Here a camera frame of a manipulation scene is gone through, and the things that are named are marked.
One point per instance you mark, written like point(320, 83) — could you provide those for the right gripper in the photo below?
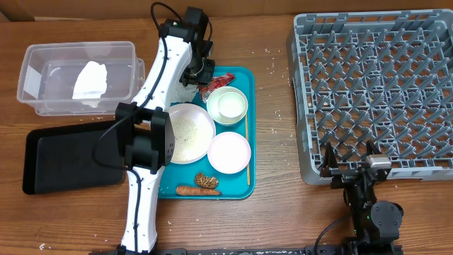
point(343, 176)

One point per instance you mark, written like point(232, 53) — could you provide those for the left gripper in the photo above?
point(205, 78)

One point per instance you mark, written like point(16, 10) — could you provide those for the red snack wrapper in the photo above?
point(216, 83)

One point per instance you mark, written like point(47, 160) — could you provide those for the pale green bowl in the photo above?
point(212, 107)

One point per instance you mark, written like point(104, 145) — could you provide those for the white napkin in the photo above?
point(91, 84)
point(186, 94)

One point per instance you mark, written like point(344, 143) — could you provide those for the white cup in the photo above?
point(231, 105)

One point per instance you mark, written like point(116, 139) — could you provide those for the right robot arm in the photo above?
point(376, 223)

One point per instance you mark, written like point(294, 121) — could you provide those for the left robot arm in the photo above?
point(143, 127)

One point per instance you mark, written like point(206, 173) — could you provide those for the grey dishwasher rack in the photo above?
point(383, 77)

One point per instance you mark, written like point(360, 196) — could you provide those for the large white plate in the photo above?
point(193, 129)

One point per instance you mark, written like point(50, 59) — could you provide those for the wooden chopstick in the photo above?
point(248, 151)

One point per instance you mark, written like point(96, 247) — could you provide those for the teal plastic tray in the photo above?
point(231, 186)

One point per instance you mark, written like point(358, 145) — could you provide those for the small pink plate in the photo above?
point(227, 153)

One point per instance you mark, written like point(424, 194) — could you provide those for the orange carrot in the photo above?
point(196, 191)

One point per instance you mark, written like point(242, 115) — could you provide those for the clear plastic bin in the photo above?
point(49, 73)

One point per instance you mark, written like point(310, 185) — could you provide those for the black plastic tray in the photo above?
point(59, 159)

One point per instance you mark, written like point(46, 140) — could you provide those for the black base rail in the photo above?
point(308, 250)

